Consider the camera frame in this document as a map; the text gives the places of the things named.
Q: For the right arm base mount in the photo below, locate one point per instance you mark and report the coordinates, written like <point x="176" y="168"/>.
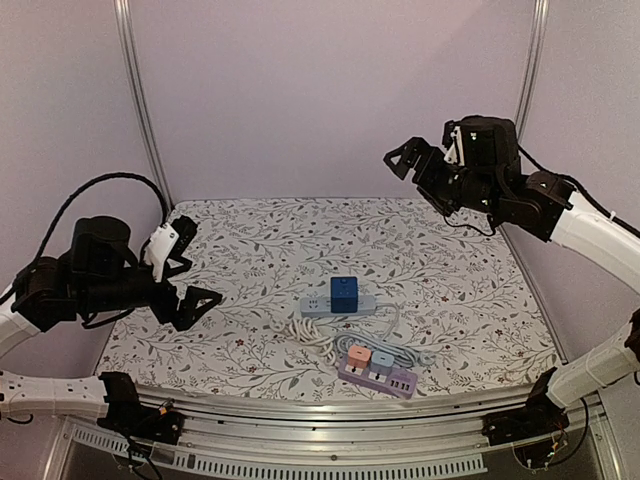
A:
<point x="538" y="416"/>

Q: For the light blue power strip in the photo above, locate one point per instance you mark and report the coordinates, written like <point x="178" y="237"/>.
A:
<point x="321" y="307"/>

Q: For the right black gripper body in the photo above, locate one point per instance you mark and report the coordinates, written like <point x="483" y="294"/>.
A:
<point x="432" y="167"/>

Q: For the left aluminium frame post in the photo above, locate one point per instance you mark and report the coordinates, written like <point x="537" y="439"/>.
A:
<point x="125" y="28"/>

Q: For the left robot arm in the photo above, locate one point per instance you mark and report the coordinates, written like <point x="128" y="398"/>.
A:
<point x="98" y="274"/>

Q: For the right aluminium frame post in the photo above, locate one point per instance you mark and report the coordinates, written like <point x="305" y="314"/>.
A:
<point x="533" y="60"/>

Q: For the floral patterned table mat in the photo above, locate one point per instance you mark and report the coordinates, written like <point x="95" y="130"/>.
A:
<point x="442" y="287"/>

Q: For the purple power strip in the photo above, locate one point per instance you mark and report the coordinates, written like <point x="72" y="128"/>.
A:
<point x="400" y="383"/>

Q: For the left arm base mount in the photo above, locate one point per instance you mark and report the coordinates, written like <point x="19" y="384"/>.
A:
<point x="127" y="416"/>

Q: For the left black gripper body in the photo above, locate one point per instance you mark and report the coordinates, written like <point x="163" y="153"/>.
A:
<point x="163" y="307"/>

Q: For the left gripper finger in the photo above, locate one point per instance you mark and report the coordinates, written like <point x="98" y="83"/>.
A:
<point x="196" y="303"/>
<point x="176" y="265"/>

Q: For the light blue plug adapter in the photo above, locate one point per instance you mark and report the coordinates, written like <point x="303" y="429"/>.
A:
<point x="381" y="362"/>

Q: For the dark blue cube socket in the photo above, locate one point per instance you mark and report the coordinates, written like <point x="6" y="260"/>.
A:
<point x="344" y="295"/>

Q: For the pink plug adapter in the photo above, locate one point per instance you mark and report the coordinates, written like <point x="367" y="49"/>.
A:
<point x="358" y="357"/>

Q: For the aluminium frame post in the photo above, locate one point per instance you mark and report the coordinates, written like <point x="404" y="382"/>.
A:
<point x="125" y="28"/>
<point x="533" y="60"/>

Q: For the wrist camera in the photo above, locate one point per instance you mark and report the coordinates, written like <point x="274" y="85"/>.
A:
<point x="169" y="239"/>
<point x="452" y="143"/>

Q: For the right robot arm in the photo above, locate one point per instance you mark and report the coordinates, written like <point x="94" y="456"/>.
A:
<point x="478" y="167"/>

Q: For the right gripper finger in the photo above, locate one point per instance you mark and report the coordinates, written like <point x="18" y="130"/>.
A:
<point x="413" y="155"/>
<point x="439" y="204"/>

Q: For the aluminium front rail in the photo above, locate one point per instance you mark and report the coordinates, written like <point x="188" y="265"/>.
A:
<point x="437" y="437"/>

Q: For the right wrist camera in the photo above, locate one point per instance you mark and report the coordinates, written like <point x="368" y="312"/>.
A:
<point x="452" y="143"/>

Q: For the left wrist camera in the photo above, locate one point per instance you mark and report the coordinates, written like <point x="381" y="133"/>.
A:
<point x="169" y="239"/>

